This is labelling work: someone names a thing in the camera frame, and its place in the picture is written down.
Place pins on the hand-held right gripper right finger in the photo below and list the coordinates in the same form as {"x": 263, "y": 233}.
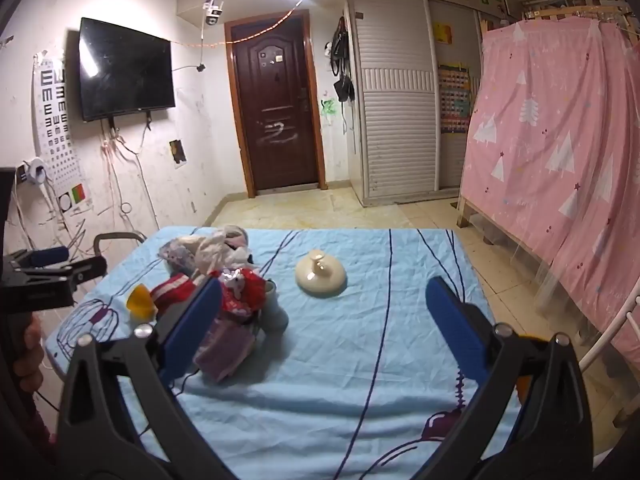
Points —
{"x": 450, "y": 320}

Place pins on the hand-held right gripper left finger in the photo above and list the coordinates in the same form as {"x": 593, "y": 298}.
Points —
{"x": 195, "y": 325}

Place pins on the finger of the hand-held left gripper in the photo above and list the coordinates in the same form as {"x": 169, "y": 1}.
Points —
{"x": 87, "y": 270}
{"x": 47, "y": 256}

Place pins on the pale pink plastic bag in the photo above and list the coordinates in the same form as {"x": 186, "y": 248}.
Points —
{"x": 225, "y": 350}

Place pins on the red striped snack packet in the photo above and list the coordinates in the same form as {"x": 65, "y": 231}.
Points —
{"x": 172, "y": 290}

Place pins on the yellow plastic piece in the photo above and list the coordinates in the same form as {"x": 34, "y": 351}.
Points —
{"x": 140, "y": 302}

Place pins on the red white printed wrapper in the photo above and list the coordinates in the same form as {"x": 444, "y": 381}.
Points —
{"x": 245, "y": 292}

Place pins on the purple printed packet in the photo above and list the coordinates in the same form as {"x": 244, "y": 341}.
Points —
{"x": 175, "y": 255}

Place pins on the white plastic bag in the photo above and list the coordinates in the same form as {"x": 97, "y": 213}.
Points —
{"x": 210, "y": 250}

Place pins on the grey funnel-shaped tube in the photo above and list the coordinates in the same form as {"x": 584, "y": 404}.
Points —
{"x": 275, "y": 312}

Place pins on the yellow plastic bin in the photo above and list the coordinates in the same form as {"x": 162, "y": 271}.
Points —
{"x": 521, "y": 387}

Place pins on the cream ceramic lid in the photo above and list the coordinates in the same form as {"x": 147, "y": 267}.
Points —
{"x": 325, "y": 280}

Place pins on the person's left forearm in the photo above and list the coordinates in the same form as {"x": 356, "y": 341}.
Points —
{"x": 42, "y": 430}

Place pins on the person's left hand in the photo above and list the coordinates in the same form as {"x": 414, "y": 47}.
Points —
{"x": 29, "y": 355}

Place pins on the white power adapter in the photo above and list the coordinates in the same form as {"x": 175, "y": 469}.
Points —
{"x": 34, "y": 170}

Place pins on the light blue striped sheet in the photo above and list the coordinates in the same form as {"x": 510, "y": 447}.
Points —
{"x": 350, "y": 360}

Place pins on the eye chart poster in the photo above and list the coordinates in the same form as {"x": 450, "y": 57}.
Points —
{"x": 55, "y": 125}

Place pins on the pink tree-print curtain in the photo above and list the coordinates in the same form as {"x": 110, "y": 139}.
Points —
{"x": 550, "y": 160}

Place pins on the white slatted wardrobe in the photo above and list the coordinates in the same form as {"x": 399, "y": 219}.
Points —
{"x": 395, "y": 135}

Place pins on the colourful grid chart poster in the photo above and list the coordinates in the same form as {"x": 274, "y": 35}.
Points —
{"x": 455, "y": 100}

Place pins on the brown wooden door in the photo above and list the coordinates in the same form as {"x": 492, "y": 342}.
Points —
{"x": 275, "y": 110}

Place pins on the small black hanging bag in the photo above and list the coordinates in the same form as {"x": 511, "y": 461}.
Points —
{"x": 344, "y": 89}

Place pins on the yellow wardrobe poster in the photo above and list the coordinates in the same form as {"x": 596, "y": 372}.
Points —
{"x": 443, "y": 33}

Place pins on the grey metal tube frame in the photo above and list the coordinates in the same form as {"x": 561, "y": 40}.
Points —
{"x": 120, "y": 235}

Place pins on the open wall socket box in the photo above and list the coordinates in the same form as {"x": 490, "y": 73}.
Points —
{"x": 178, "y": 152}

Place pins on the black wall television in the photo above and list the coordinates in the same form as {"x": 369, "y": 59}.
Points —
{"x": 125, "y": 70}

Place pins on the white security camera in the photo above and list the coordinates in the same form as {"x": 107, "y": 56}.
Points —
{"x": 212, "y": 12}

